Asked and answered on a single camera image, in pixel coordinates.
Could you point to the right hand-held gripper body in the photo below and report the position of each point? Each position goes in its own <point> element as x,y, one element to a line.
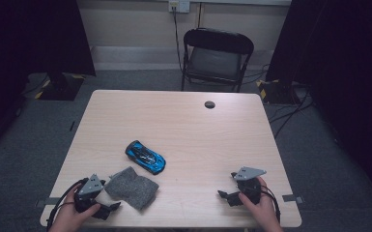
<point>248,185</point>

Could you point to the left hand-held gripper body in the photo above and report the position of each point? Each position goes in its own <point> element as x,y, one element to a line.
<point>88,188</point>

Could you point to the grey terry cloth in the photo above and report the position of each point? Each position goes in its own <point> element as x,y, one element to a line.
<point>132,188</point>

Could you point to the blue toy car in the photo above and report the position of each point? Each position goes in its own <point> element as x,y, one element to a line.
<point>145,158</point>

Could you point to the person's right hand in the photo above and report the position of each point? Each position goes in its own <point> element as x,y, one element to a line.
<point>265,212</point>

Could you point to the person's left hand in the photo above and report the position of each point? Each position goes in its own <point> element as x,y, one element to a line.
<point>67,219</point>

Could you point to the grey tape strip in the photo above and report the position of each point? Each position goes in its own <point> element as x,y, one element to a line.
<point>48,202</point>
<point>292,198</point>

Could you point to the black stand base yellow tape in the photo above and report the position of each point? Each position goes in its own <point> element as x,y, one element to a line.
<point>61,88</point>
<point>277,93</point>

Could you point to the black folding chair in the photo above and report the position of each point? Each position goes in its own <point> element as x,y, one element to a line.
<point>217,63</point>

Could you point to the black curtain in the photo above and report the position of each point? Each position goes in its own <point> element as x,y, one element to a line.
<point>344,64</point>
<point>29,38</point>

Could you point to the white wall socket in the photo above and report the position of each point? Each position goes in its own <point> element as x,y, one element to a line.
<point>179,5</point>

